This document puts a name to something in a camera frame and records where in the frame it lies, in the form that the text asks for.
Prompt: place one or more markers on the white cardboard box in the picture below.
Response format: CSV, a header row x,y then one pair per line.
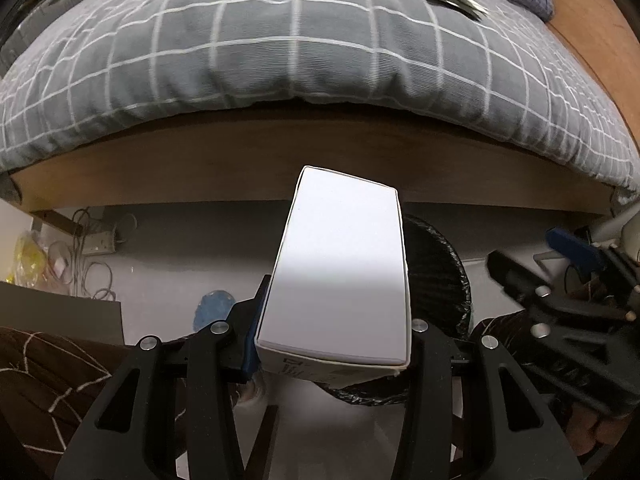
x,y
340,270

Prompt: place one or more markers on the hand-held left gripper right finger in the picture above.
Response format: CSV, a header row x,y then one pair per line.
x,y
425,360

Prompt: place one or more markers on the trash bin with black bag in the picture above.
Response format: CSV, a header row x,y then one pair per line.
x,y
440,280

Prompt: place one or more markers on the person's left leg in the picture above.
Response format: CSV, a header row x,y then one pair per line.
x,y
40,385

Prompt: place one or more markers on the dark wooden stool frame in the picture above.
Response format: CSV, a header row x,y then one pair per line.
x,y
267,440

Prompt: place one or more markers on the wooden bed frame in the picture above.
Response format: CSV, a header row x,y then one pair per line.
x,y
250,170

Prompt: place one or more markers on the person's right hand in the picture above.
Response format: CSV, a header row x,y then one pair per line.
x,y
595,427

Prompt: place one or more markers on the blue fluffy slipper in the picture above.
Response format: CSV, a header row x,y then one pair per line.
x,y
212,307

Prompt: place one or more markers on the grey checked blanket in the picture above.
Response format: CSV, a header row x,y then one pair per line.
x,y
300,40

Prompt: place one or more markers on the white power strip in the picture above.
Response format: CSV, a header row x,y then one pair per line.
x,y
97,243

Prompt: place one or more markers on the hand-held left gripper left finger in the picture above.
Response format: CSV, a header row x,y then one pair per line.
x,y
248,355

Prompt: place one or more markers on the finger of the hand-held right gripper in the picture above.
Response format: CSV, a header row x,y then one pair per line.
x,y
570,247
510,272

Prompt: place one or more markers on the dark grey board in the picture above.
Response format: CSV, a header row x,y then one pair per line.
x,y
60,317

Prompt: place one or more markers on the yellow plastic bag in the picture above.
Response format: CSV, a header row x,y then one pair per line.
x,y
25,260

